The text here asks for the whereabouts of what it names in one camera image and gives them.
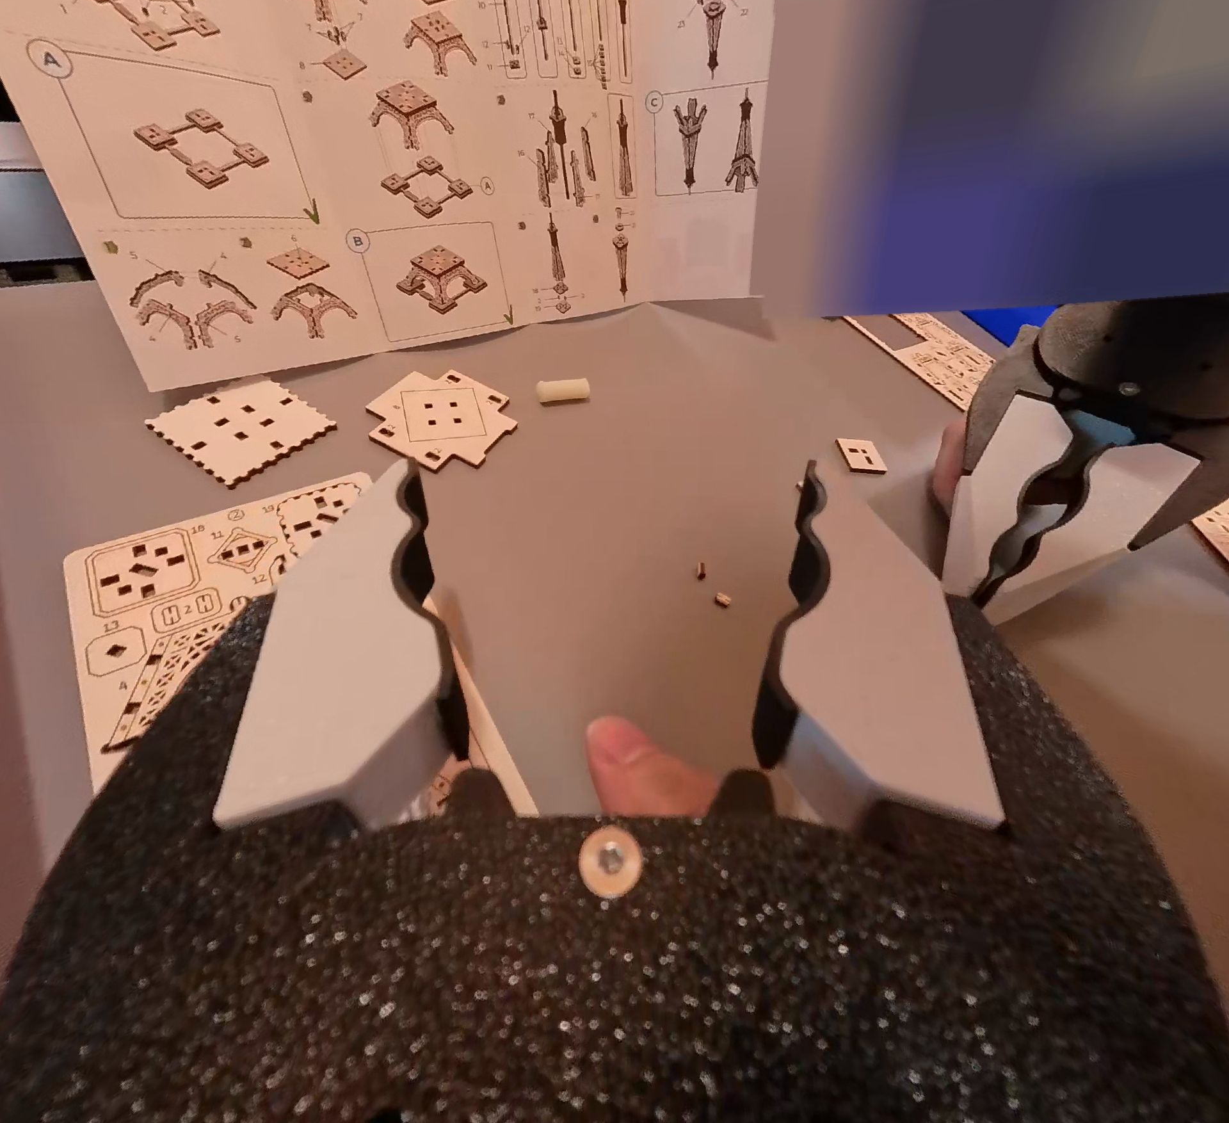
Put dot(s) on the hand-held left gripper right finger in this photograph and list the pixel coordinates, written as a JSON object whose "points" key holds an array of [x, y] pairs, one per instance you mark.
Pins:
{"points": [[864, 653]]}

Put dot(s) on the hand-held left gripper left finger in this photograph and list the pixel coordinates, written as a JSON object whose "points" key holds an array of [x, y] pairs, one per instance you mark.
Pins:
{"points": [[335, 642]]}

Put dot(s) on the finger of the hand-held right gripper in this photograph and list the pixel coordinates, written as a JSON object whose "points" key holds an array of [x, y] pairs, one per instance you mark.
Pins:
{"points": [[997, 489], [1103, 518]]}

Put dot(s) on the plain small wooden tile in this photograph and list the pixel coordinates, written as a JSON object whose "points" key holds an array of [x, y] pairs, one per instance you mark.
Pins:
{"points": [[861, 458]]}

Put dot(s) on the person's right hand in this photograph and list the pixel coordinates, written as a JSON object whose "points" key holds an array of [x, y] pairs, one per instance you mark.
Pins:
{"points": [[952, 465]]}

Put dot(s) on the person's left hand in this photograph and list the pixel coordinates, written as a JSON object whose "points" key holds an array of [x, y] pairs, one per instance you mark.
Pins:
{"points": [[644, 774]]}

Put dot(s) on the pale wooden parts sheet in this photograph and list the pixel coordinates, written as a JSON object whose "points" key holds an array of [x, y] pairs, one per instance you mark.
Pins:
{"points": [[950, 365], [1214, 527]]}

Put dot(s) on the blue object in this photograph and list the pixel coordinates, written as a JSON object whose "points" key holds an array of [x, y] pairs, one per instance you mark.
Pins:
{"points": [[1008, 323]]}

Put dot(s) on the wooden parts sheet with arches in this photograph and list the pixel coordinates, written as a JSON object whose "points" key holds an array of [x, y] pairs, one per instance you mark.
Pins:
{"points": [[144, 586]]}

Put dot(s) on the jagged square wooden plate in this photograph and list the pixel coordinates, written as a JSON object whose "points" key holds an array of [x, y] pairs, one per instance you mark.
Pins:
{"points": [[239, 431]]}

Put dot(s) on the cross-shaped wooden plate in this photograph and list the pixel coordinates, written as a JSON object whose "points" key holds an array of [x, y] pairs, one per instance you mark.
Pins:
{"points": [[441, 420]]}

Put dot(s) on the cream plastic cylinder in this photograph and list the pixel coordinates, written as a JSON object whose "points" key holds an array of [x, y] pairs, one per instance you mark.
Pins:
{"points": [[563, 393]]}

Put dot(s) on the folded paper instruction sheet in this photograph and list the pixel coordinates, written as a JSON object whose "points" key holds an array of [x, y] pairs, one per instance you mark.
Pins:
{"points": [[383, 134]]}

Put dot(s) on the grey white box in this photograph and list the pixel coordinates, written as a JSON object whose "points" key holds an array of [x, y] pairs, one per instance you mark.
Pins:
{"points": [[38, 210]]}

